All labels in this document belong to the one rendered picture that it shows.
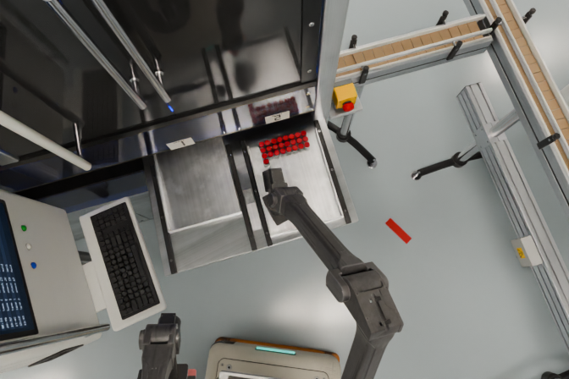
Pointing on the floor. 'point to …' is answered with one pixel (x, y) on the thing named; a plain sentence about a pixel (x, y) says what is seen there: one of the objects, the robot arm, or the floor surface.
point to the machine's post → (332, 26)
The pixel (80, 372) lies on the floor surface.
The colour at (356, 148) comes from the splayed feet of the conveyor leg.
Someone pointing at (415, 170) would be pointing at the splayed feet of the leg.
